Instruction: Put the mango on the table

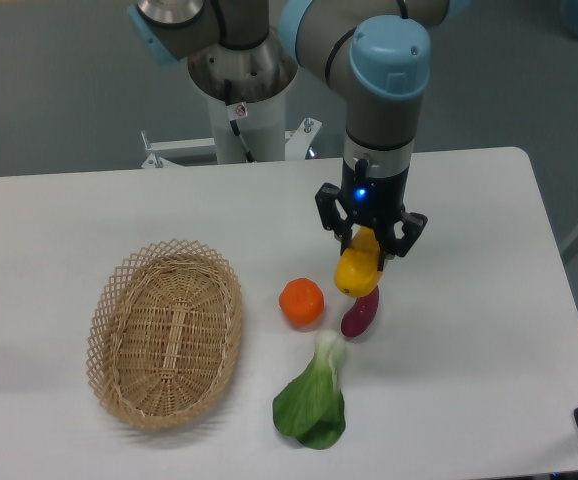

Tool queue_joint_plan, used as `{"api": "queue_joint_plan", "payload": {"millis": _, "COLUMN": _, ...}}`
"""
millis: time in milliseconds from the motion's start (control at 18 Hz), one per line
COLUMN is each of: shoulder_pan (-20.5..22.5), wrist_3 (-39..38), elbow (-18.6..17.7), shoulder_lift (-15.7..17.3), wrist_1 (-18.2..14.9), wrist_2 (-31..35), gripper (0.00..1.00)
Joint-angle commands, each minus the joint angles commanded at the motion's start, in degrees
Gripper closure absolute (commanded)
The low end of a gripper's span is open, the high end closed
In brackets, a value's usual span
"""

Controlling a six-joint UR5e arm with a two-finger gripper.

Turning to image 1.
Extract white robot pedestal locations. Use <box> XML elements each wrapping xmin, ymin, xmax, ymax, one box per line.
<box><xmin>141</xmin><ymin>28</ymin><xmax>322</xmax><ymax>168</ymax></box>

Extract black cable on pedestal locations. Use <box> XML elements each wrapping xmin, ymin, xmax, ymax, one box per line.
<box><xmin>223</xmin><ymin>79</ymin><xmax>257</xmax><ymax>164</ymax></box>

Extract green bok choy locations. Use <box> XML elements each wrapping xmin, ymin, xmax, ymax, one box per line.
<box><xmin>272</xmin><ymin>330</ymin><xmax>346</xmax><ymax>450</ymax></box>

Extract purple sweet potato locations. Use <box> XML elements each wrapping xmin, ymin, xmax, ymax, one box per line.
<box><xmin>341</xmin><ymin>286</ymin><xmax>380</xmax><ymax>338</ymax></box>

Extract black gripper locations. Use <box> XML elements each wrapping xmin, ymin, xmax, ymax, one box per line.
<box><xmin>315</xmin><ymin>163</ymin><xmax>428</xmax><ymax>272</ymax></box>

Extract orange tangerine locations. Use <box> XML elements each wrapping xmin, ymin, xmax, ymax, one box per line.
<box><xmin>278</xmin><ymin>277</ymin><xmax>325</xmax><ymax>328</ymax></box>

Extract woven wicker basket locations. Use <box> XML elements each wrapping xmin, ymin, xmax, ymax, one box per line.
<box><xmin>86</xmin><ymin>239</ymin><xmax>243</xmax><ymax>429</ymax></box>

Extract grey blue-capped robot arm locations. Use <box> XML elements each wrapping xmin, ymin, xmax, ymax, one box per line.
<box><xmin>127</xmin><ymin>1</ymin><xmax>466</xmax><ymax>266</ymax></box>

